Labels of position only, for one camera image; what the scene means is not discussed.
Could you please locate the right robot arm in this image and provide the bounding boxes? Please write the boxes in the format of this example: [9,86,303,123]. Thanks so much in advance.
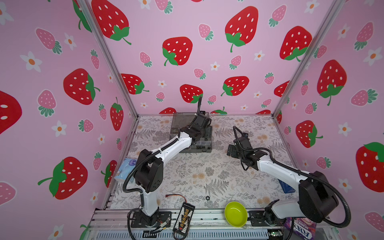
[227,126,352,228]

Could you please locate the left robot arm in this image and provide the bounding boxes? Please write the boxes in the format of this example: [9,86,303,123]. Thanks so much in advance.
[122,96,212,225]

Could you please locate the grey compartment organizer box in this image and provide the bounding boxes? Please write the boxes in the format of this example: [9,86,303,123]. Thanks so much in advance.
[170,111,213,153]

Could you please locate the blue box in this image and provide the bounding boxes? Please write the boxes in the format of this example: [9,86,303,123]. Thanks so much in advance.
[279,180,296,194]

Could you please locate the lime green bowl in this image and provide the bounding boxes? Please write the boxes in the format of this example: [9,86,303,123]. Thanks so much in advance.
[225,202,248,228]

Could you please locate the blue tissue pack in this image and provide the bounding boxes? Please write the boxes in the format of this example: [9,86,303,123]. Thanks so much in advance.
[114,158,137,183]

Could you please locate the black battery charger board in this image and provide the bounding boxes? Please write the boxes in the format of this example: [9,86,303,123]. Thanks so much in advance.
[173,202,195,240]

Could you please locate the purple Fox's candy bag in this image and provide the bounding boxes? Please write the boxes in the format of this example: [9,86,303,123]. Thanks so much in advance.
[293,218,317,240]

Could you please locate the red black wire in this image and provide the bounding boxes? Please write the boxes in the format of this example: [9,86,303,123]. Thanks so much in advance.
[165,193,187,204]

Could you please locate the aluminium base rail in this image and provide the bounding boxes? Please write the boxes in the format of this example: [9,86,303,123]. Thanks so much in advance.
[82,208,340,240]

